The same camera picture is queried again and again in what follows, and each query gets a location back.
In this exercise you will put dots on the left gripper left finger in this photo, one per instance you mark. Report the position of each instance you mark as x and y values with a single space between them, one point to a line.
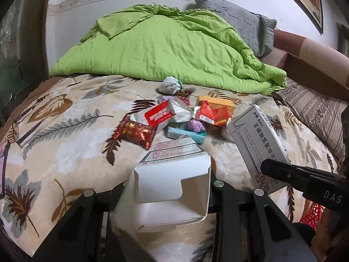
121 243

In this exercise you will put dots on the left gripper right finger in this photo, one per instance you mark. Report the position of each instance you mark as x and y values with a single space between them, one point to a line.
230 237

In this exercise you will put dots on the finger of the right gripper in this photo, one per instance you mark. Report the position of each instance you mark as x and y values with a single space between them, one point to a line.
301 177

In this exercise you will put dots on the white medicine box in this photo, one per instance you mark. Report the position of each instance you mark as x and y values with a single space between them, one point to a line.
256 140

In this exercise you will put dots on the white cardboard box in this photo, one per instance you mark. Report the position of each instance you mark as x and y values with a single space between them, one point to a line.
171 186

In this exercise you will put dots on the teal tissue pack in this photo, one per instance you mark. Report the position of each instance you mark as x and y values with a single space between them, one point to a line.
176 134

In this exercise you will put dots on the purple paper ball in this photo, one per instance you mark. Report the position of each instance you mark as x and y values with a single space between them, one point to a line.
195 126

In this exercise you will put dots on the red plastic basket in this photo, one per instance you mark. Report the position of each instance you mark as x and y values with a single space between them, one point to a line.
312 216

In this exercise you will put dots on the striped beige pillow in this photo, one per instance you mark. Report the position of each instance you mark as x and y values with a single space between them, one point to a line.
320 113

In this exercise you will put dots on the torn red carton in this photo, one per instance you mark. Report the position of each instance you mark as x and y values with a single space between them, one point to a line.
216 117

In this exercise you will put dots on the brown beige headboard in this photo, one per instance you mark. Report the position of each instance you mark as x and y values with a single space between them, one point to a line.
310 64

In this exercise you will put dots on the dark red snack wrapper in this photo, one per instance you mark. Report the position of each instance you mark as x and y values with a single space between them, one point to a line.
135 132

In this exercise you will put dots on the orange medicine box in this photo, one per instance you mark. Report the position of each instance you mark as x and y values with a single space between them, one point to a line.
216 103

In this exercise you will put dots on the leaf pattern blanket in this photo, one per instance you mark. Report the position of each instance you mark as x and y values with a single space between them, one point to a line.
59 135

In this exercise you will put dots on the red white tissue pack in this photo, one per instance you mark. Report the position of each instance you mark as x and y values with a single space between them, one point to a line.
164 113

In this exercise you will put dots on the pink notebook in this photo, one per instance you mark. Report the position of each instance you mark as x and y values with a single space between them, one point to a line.
4 149

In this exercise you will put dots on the dark window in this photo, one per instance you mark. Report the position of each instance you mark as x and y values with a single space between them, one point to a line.
343 39

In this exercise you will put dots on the grey quilted pillow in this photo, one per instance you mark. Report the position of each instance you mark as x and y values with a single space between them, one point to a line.
256 30

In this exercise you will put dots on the purple foil wrapper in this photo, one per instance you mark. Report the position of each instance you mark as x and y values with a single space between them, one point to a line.
170 98

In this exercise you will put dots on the crumpled white green paper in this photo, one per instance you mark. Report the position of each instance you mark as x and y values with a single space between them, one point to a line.
170 86

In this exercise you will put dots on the glass wooden door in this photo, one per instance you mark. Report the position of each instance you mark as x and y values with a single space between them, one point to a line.
23 59

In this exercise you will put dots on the green quilt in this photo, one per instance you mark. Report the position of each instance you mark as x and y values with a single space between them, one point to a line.
153 42

